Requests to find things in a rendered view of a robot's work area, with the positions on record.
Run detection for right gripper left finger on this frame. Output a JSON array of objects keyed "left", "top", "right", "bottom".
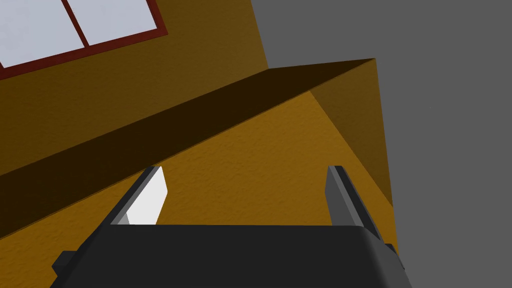
[{"left": 108, "top": 165, "right": 169, "bottom": 226}]

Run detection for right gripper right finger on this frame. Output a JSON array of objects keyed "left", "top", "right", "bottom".
[{"left": 324, "top": 165, "right": 385, "bottom": 243}]

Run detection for red framed window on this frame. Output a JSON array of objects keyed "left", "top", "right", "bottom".
[{"left": 0, "top": 0, "right": 169, "bottom": 81}]

